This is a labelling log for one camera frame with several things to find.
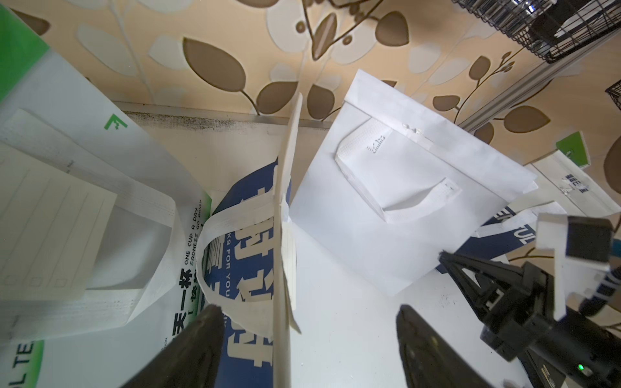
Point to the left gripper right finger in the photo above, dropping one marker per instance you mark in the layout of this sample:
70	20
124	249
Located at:
428	361

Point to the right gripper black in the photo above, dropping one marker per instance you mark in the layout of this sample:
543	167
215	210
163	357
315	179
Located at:
516	305

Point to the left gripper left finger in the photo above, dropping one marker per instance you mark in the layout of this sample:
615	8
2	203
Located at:
193	357

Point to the blue takeaway bag white handles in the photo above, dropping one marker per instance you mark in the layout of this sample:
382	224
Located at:
237	275

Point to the white bag back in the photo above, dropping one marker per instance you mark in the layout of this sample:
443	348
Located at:
394	184

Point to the green white cool tea bag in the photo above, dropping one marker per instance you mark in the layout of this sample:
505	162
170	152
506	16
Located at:
138	298

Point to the dark navy bag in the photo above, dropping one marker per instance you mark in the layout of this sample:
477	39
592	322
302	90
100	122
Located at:
506	231

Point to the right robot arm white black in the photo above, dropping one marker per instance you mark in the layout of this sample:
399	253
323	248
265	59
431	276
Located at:
580	350

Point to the white green bag right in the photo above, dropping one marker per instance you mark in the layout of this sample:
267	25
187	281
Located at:
561	178

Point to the right wire basket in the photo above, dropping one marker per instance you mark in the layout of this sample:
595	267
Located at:
614	91

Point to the wire basket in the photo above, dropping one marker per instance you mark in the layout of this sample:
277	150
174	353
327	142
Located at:
551	30
614	91

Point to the back wire basket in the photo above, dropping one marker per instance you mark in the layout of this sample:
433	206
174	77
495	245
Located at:
551	30

